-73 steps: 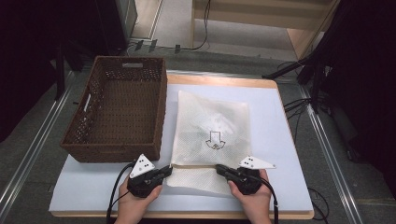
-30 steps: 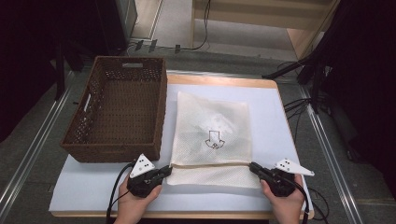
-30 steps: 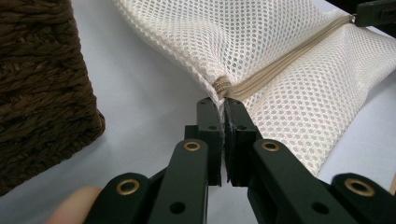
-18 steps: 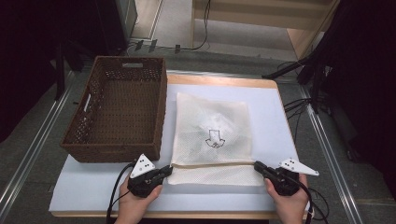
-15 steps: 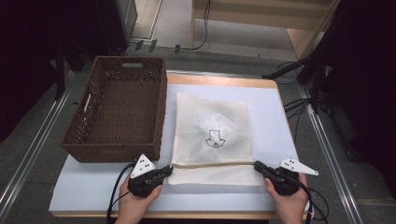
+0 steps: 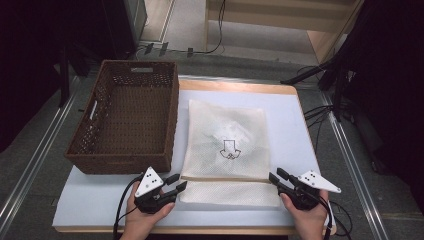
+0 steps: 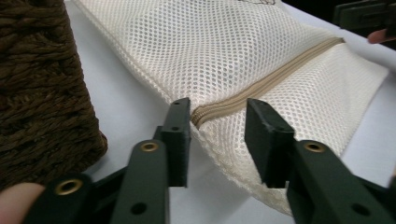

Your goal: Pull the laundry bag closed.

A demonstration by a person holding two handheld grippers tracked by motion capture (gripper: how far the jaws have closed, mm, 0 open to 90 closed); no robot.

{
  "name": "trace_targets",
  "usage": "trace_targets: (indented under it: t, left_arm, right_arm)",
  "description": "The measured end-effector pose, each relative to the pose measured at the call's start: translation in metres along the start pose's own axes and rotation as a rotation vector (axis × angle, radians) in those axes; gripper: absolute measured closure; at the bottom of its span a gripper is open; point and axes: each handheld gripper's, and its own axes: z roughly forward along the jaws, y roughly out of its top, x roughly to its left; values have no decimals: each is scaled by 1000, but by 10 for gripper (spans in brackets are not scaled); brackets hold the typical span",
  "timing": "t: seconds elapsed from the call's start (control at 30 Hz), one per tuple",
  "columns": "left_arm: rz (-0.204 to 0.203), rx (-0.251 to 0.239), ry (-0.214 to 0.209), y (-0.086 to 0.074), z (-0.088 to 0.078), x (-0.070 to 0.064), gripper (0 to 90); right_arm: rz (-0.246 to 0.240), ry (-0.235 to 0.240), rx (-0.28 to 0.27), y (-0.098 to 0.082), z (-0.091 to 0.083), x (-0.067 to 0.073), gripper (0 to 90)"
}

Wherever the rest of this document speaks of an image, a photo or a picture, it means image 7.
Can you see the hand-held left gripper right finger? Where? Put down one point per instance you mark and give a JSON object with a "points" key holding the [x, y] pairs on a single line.
{"points": [[267, 146]]}

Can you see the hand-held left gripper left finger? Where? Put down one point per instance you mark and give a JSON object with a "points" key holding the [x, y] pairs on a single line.
{"points": [[177, 149]]}

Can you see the cream mesh laundry bag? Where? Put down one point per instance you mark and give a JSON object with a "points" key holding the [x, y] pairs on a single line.
{"points": [[202, 56]]}

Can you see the brown woven basket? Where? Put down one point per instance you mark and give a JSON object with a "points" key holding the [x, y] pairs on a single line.
{"points": [[37, 93]]}

